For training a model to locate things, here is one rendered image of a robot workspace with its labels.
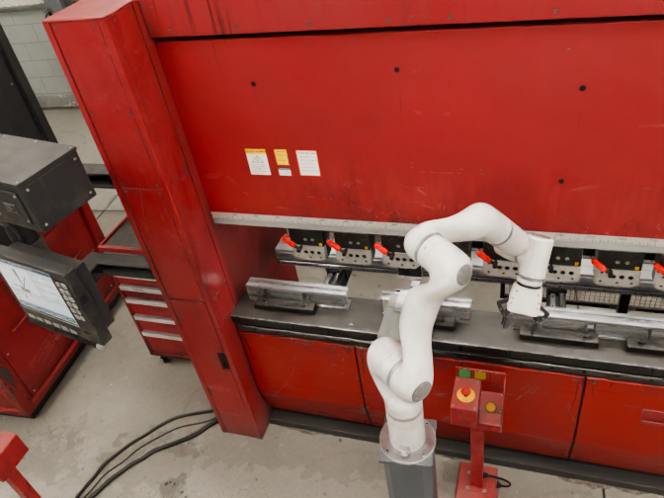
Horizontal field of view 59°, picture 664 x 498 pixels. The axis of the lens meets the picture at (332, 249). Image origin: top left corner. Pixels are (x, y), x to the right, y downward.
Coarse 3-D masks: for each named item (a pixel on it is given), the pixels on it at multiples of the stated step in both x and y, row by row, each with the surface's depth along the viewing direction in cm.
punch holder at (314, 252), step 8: (296, 232) 246; (304, 232) 245; (312, 232) 244; (320, 232) 242; (328, 232) 251; (296, 240) 249; (304, 240) 248; (312, 240) 247; (320, 240) 245; (304, 248) 250; (312, 248) 249; (320, 248) 248; (328, 248) 254; (296, 256) 255; (304, 256) 253; (312, 256) 252; (320, 256) 251
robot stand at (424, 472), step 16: (384, 464) 201; (400, 464) 193; (416, 464) 191; (432, 464) 190; (400, 480) 201; (416, 480) 199; (432, 480) 202; (400, 496) 208; (416, 496) 205; (432, 496) 208
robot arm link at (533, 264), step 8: (536, 240) 182; (544, 240) 182; (552, 240) 183; (528, 248) 185; (536, 248) 183; (544, 248) 182; (520, 256) 187; (528, 256) 185; (536, 256) 183; (544, 256) 183; (520, 264) 188; (528, 264) 185; (536, 264) 184; (544, 264) 184; (520, 272) 188; (528, 272) 185; (536, 272) 184; (544, 272) 185
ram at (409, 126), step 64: (192, 64) 210; (256, 64) 202; (320, 64) 195; (384, 64) 189; (448, 64) 183; (512, 64) 177; (576, 64) 171; (640, 64) 166; (192, 128) 228; (256, 128) 219; (320, 128) 211; (384, 128) 203; (448, 128) 196; (512, 128) 190; (576, 128) 184; (640, 128) 178; (256, 192) 239; (320, 192) 229; (384, 192) 220; (448, 192) 212; (512, 192) 204; (576, 192) 197; (640, 192) 191
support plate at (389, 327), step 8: (392, 296) 254; (392, 304) 250; (384, 312) 247; (392, 312) 247; (400, 312) 246; (384, 320) 244; (392, 320) 243; (384, 328) 240; (392, 328) 240; (384, 336) 237; (392, 336) 236
